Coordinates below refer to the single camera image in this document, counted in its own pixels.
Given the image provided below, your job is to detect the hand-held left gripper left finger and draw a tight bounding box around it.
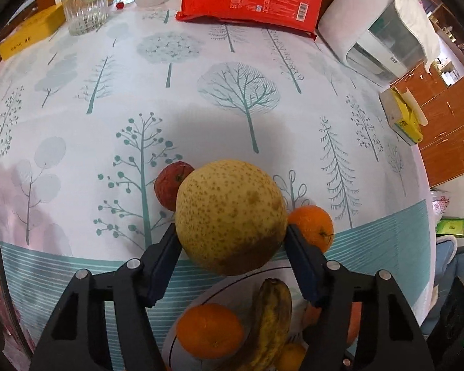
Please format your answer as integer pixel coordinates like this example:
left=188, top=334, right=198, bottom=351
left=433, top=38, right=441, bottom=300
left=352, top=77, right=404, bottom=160
left=29, top=222, right=184, bottom=371

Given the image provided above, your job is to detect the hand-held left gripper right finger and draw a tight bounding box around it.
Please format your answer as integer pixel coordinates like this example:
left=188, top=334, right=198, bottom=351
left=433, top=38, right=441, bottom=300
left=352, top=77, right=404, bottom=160
left=284, top=224, right=436, bottom=371

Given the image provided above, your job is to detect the orange tangerine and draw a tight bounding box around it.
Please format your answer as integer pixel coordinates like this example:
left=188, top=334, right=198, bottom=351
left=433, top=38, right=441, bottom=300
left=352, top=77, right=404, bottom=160
left=287, top=205, right=335, bottom=254
left=176, top=303, right=245, bottom=360
left=302, top=301, right=363, bottom=346

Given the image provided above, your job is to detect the spotted yellow banana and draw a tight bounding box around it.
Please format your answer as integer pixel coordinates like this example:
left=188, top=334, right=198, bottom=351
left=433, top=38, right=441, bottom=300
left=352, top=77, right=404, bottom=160
left=217, top=277, right=293, bottom=371

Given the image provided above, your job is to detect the white plate with black rim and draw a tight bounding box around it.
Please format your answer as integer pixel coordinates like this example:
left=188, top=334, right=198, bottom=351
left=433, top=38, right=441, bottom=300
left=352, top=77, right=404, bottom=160
left=164, top=267, right=362, bottom=371

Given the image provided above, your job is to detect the small dark red apple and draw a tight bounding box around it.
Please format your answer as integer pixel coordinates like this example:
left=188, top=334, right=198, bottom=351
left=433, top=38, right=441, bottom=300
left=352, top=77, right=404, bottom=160
left=154, top=161, right=196, bottom=212

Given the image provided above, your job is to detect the yellow speckled pear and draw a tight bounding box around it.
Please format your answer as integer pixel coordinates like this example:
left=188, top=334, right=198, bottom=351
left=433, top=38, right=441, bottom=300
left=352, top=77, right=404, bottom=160
left=175, top=159, right=289, bottom=277

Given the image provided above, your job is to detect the blue chair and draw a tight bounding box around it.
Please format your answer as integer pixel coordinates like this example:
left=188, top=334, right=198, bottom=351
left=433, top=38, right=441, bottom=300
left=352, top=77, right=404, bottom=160
left=421, top=240, right=464, bottom=337

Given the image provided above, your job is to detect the green packet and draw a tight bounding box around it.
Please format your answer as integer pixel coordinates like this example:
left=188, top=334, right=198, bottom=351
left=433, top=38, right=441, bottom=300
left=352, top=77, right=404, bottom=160
left=436, top=216, right=464, bottom=237

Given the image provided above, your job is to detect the white printed bag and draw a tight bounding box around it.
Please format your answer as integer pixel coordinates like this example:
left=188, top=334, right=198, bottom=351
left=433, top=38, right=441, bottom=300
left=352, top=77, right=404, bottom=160
left=431, top=191, right=452, bottom=217

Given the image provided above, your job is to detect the tree-print tablecloth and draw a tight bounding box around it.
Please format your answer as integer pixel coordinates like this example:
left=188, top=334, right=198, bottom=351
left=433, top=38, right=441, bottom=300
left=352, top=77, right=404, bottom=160
left=0, top=0, right=437, bottom=371

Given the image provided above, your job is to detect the small yellow paper box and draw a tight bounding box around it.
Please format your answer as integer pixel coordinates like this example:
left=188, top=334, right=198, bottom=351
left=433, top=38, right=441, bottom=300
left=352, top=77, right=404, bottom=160
left=379, top=85, right=426, bottom=145

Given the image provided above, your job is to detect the brown wooden cabinet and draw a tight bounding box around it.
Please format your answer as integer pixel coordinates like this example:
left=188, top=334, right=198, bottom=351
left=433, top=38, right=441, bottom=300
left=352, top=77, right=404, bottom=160
left=390, top=62, right=464, bottom=186

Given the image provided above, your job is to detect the white water filter pitcher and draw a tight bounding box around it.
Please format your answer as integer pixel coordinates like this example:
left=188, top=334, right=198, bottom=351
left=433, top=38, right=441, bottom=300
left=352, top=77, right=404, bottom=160
left=318, top=0, right=430, bottom=86

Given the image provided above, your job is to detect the clear glass tumbler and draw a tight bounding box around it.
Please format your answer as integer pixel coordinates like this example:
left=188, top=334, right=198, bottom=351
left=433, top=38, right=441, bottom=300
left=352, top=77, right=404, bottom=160
left=61, top=0, right=110, bottom=36

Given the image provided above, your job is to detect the yellow flat box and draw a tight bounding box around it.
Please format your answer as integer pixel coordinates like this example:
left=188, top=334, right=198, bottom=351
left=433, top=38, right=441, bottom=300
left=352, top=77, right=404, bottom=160
left=0, top=3, right=66, bottom=61

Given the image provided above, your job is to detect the white cloth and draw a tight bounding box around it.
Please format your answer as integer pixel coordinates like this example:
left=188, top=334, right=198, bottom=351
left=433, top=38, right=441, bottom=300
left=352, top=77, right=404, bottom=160
left=392, top=0, right=441, bottom=74

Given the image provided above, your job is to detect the wooden shelf unit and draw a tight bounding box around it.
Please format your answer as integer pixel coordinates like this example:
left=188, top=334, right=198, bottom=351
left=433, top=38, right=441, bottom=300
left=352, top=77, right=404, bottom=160
left=419, top=0, right=464, bottom=86

